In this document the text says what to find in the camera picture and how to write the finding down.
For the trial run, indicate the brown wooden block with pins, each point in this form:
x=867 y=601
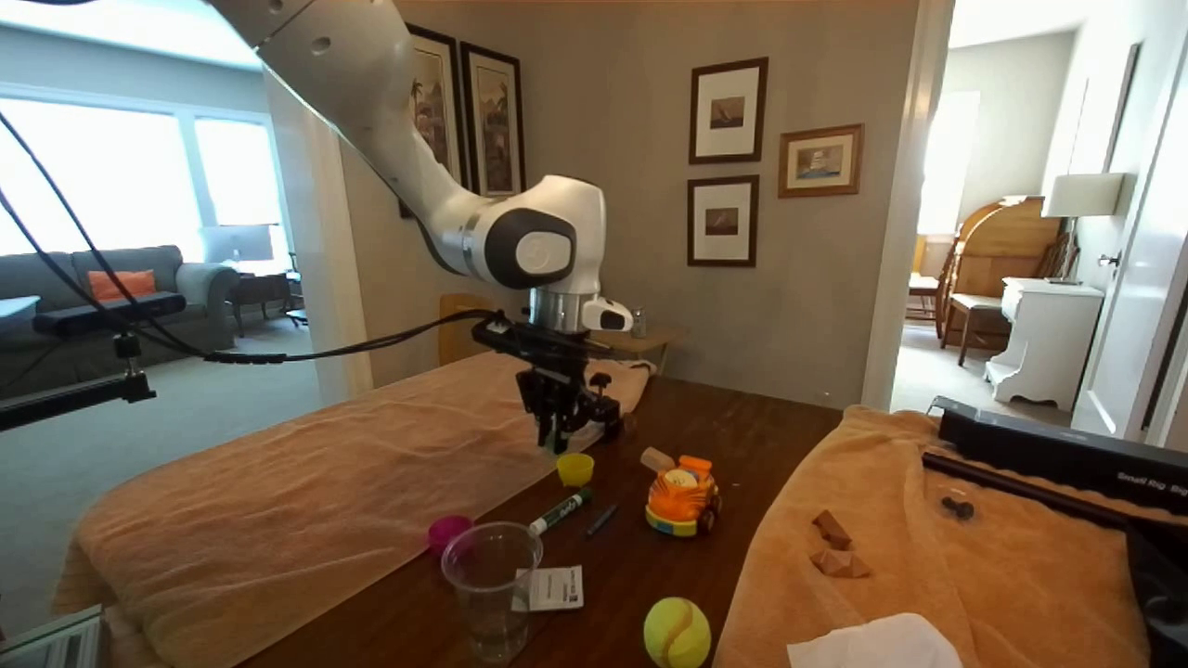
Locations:
x=840 y=563
x=832 y=529

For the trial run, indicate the brown framed picture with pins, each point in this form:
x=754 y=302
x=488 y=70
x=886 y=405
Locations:
x=820 y=160

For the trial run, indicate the clear plastic cup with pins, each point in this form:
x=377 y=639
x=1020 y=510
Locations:
x=492 y=594

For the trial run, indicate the white tissue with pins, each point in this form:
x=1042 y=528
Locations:
x=877 y=645

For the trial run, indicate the small black stand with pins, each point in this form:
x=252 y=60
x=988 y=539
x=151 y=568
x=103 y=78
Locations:
x=608 y=417

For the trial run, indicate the green tennis ball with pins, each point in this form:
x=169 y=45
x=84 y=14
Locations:
x=677 y=634

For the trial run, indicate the wooden side table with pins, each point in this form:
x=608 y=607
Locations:
x=645 y=345

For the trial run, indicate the orange towel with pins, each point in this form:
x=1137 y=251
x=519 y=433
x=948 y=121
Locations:
x=306 y=510
x=928 y=575

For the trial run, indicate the small pink bowl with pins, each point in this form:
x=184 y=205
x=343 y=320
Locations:
x=448 y=532

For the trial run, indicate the glass jar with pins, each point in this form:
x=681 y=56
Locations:
x=639 y=322

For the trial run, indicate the small yellow bowl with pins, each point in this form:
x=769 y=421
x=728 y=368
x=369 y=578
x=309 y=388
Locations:
x=575 y=469

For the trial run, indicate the wooden chair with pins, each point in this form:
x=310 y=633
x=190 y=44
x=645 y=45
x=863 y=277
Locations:
x=974 y=315

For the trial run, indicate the green marker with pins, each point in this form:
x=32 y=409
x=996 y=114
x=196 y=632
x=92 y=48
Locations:
x=560 y=512

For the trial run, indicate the camera on mount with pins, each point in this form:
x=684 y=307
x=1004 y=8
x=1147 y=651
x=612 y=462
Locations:
x=102 y=314

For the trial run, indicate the beige tag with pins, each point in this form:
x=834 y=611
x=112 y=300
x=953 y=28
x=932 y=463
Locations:
x=656 y=459

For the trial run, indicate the dark framed picture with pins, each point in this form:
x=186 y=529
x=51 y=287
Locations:
x=728 y=109
x=722 y=221

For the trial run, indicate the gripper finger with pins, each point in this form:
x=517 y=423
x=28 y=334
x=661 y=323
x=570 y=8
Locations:
x=544 y=431
x=570 y=431

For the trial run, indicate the black rod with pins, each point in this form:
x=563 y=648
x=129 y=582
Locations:
x=1021 y=492

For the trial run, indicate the row of tall framed pictures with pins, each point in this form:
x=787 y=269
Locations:
x=487 y=121

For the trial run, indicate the window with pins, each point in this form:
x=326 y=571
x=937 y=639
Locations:
x=111 y=176

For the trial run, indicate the long black box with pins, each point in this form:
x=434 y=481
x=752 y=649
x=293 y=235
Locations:
x=1058 y=456

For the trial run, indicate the table lamp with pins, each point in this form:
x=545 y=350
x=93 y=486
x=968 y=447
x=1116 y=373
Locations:
x=1081 y=199

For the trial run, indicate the wooden roll-top desk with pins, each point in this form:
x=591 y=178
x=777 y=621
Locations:
x=998 y=241

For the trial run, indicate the white door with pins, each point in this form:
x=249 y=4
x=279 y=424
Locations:
x=1137 y=278

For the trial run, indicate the monitor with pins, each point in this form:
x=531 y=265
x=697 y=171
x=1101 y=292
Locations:
x=238 y=244

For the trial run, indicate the dark coffee table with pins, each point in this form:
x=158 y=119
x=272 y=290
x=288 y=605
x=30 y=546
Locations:
x=262 y=289

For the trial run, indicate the black screw knob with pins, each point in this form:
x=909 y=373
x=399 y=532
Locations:
x=957 y=507

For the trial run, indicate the orange pillow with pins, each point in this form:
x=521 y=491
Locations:
x=122 y=284

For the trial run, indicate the orange toy car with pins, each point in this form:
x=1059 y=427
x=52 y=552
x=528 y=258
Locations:
x=683 y=501

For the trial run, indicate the black bag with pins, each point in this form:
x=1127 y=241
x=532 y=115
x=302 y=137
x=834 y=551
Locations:
x=1162 y=594

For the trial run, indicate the white paper packet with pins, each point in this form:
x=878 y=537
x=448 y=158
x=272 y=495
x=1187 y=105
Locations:
x=557 y=588

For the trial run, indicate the blue pen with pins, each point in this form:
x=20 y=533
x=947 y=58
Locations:
x=601 y=520

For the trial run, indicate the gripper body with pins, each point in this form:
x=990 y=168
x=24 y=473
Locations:
x=555 y=385

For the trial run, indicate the grey sofa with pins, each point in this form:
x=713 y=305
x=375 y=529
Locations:
x=56 y=278

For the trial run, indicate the white nightstand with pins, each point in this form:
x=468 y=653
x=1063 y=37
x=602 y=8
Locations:
x=1044 y=339

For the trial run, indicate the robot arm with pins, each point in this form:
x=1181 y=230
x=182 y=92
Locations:
x=371 y=83

